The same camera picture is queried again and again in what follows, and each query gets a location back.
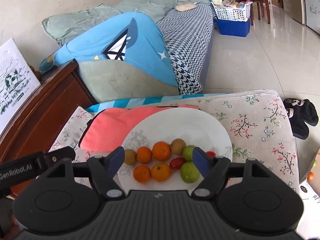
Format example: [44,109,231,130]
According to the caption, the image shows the orange top left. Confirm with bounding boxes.
[136,146,152,164]

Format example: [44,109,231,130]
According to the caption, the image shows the blue plastic bin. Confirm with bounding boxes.
[215,19,251,37]

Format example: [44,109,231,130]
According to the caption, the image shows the orange top right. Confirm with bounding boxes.
[152,141,171,161]

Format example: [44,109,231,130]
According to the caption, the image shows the orange in cardboard box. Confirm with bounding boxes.
[307,172,314,181]

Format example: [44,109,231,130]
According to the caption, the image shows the white plastic basket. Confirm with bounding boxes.
[212,2,253,22]

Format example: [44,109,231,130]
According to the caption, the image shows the orange bottom right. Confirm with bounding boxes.
[151,163,171,182]

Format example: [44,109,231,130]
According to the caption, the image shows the green sofa armrest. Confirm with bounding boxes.
[78,60,179,103]

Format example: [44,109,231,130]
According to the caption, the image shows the cardboard box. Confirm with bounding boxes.
[298,150,319,202]

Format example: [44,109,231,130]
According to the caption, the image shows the green blanket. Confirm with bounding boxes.
[41,0,209,46]

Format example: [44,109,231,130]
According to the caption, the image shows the brown kiwi right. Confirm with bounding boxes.
[170,138,186,155]

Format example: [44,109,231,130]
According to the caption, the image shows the green fruit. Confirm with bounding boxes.
[180,161,203,183]
[182,145,196,161]

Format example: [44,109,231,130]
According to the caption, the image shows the orange bottom left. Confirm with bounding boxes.
[133,165,151,183]

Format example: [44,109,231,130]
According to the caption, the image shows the black slipper far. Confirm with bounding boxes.
[283,98,319,126]

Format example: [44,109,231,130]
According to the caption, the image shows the dark wooden side table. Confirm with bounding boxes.
[1,60,96,163]

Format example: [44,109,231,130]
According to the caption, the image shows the red tomato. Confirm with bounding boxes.
[206,151,216,158]
[169,157,187,170]

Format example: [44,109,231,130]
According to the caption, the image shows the green fruit upper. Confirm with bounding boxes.
[182,145,196,161]

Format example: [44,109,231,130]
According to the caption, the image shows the brown kiwi left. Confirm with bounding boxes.
[124,149,137,165]

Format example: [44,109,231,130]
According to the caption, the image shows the red tomato centre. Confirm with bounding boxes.
[169,157,187,170]

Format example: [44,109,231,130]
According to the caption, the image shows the houndstooth sofa cover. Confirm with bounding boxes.
[157,4,215,95]

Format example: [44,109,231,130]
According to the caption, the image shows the brown kiwi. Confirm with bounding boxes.
[124,149,137,165]
[170,138,186,155]

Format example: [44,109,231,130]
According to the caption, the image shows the red tomato right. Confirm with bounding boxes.
[206,151,216,158]

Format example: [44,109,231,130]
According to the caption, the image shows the black slipper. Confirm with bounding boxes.
[286,108,309,140]
[283,98,319,126]

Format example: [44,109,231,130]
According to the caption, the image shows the coral pink towel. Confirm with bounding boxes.
[79,105,200,153]

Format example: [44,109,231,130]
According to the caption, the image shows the white milk carton box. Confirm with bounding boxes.
[0,38,41,132]

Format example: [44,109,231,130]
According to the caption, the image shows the white round plate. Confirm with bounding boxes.
[117,107,233,193]

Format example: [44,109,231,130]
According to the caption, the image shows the silver refrigerator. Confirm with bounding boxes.
[285,0,319,34]

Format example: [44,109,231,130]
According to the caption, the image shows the green fruit lower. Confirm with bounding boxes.
[180,161,203,183]

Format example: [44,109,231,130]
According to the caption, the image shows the black slipper near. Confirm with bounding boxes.
[286,108,309,140]

